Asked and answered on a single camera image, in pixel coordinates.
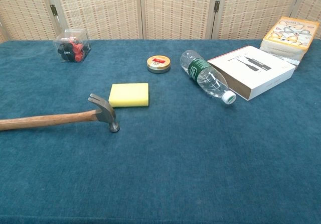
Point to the clear box of caps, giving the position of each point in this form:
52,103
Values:
72,48

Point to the metal screen hinge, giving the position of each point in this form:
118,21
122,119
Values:
54,10
217,6

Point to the woven folding screen panel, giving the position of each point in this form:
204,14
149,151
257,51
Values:
312,3
22,10
178,10
255,8
100,10

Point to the round gold tin red label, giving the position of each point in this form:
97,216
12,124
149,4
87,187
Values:
158,63

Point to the blue tablecloth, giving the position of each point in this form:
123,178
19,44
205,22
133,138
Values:
175,163

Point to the cartoon print tissue pack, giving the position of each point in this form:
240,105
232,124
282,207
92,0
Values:
288,35

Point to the flat white cardboard box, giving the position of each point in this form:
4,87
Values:
253,70

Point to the clear water bottle green label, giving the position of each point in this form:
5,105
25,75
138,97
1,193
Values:
203,73

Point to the yellow sponge block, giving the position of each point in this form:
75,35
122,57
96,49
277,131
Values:
130,93

